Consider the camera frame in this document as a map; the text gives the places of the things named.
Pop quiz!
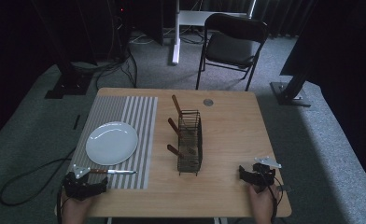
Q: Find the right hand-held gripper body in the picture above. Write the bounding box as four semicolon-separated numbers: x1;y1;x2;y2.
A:
247;156;283;194

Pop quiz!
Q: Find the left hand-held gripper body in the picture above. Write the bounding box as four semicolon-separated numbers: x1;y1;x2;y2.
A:
62;163;102;202

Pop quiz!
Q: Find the person's left hand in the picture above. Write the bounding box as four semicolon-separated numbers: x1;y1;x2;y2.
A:
61;189;95;224

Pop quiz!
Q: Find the person's right hand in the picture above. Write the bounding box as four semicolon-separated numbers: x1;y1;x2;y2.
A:
247;182;280;224

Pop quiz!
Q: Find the wooden table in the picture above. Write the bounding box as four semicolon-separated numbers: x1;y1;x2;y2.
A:
54;87;293;224

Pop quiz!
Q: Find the white round plate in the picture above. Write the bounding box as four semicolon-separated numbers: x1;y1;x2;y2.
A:
85;120;139;167

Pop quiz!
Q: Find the grey striped placemat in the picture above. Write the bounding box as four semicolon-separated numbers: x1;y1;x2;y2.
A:
66;95;159;190

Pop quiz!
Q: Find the black metal stand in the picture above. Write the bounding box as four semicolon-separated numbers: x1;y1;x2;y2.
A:
269;0;329;108
31;0;95;101

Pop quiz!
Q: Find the black folding chair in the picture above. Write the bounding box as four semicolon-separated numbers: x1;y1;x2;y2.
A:
195;12;270;92

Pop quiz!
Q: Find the wooden-handled table knife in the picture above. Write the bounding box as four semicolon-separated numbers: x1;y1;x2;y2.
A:
89;168;138;175

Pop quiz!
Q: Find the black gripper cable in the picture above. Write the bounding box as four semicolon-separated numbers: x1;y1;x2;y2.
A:
55;185;67;224
264;175;285;224

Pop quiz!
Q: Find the black floor cable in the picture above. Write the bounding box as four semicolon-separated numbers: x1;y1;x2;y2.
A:
0;147;77;207

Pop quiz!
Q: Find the dark wire cutlery rack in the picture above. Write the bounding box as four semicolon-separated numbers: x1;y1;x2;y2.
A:
176;109;204;177

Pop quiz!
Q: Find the wooden-handled utensil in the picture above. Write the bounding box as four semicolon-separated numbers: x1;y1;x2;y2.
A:
171;94;183;117
166;144;185;159
167;117;183;136

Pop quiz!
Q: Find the bundle of floor cables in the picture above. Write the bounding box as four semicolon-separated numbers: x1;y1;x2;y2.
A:
72;46;139;91

